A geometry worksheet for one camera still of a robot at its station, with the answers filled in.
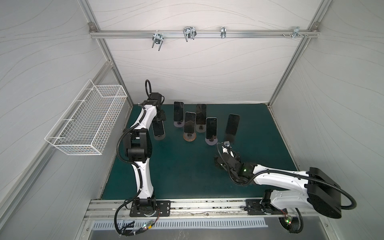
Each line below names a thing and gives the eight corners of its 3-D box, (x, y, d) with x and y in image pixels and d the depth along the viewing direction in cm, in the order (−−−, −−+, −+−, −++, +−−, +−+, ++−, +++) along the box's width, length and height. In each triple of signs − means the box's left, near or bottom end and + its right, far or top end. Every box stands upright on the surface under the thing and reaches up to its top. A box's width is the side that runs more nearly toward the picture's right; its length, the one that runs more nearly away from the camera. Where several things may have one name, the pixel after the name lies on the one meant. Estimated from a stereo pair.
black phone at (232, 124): (224, 137, 104) (228, 122, 91) (224, 129, 109) (229, 113, 96) (234, 139, 104) (239, 124, 90) (234, 130, 108) (239, 114, 95)
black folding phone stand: (224, 144, 101) (225, 139, 97) (223, 137, 105) (224, 133, 100) (235, 144, 101) (237, 139, 97) (234, 137, 105) (236, 133, 100)
